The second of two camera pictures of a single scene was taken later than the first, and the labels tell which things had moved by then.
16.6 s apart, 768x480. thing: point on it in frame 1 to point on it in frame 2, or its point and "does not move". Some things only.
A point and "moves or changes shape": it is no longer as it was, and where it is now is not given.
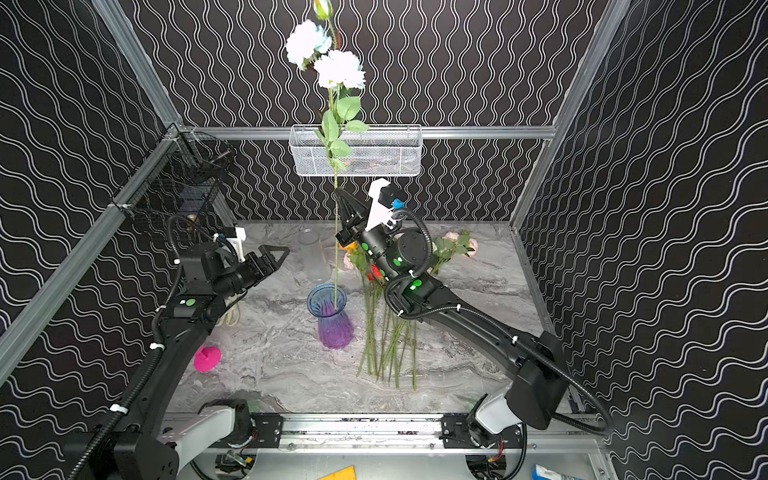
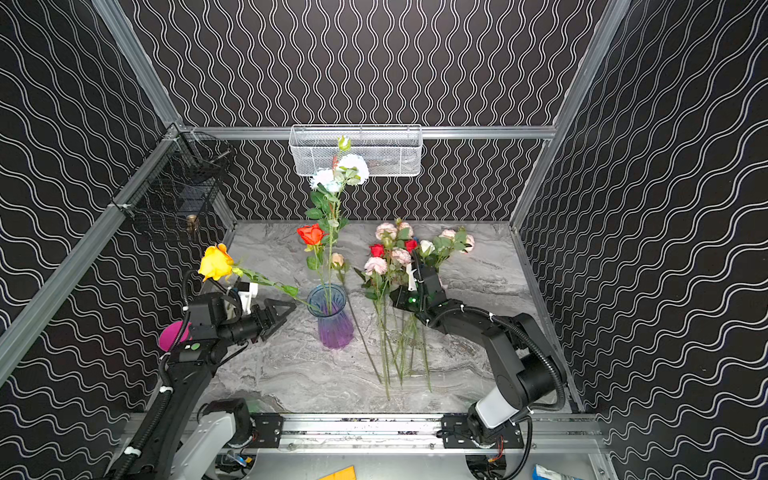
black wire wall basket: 179,177 does not move
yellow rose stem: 351,246 moves or changes shape
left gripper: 260,264 to 264,318
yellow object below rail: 347,473 does not move
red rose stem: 374,275 to 314,237
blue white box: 541,473 does not move
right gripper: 353,227 to 422,287
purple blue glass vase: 327,301 does not move
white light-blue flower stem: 313,45 to 328,183
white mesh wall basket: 380,151 does not move
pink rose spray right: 452,243 does not move
